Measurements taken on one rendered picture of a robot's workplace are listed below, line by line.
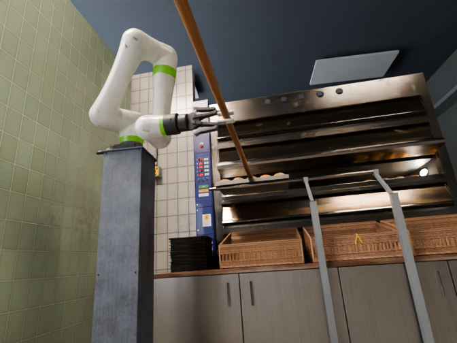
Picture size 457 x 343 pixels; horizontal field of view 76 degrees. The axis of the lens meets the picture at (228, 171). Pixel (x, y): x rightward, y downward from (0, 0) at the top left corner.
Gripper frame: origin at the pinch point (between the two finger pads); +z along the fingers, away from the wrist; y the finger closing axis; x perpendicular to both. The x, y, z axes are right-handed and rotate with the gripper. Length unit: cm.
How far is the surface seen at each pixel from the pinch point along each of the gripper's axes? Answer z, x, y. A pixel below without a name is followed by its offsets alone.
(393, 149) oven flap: 113, -125, -19
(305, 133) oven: 50, -139, -47
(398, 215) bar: 88, -78, 37
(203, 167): -43, -137, -25
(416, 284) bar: 89, -78, 75
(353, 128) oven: 91, -138, -47
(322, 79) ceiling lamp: 115, -330, -221
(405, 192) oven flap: 120, -140, 13
